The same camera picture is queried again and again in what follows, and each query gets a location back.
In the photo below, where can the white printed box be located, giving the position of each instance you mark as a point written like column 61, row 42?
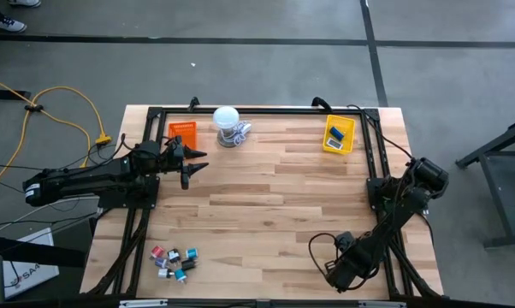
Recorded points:
column 39, row 278

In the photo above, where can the black floor bar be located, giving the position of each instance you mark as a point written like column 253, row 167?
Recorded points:
column 5, row 94

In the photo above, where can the white bulb table lamp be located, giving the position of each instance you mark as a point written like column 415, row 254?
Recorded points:
column 226, row 117

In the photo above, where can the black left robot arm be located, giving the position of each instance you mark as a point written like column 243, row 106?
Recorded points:
column 90, row 177

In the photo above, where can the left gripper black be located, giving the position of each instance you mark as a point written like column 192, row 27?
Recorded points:
column 176, row 158

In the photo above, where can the orange plastic basket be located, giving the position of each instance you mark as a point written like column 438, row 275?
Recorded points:
column 182, row 132

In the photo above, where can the yellow plastic basket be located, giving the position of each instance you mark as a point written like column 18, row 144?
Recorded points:
column 348, row 143

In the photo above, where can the black floor beam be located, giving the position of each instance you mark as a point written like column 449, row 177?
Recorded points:
column 26, row 252

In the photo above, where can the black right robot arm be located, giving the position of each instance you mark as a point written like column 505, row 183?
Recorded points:
column 407, row 201

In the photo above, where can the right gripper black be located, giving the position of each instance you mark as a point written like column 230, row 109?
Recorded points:
column 346, row 274

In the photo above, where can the blue framed small box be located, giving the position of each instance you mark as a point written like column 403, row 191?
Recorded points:
column 337, row 133

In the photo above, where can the black metal stand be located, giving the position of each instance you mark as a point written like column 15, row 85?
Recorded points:
column 493, row 184

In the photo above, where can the silver metal bracket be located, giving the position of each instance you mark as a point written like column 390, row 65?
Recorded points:
column 142, row 303
column 381, row 304

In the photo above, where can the black white cube plug adapter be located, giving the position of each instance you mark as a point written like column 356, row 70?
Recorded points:
column 173, row 255

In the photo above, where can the person's shoe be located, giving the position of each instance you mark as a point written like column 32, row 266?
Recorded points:
column 24, row 2
column 11, row 24

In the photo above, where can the black aluminium table frame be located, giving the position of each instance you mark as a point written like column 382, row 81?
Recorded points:
column 262, row 110

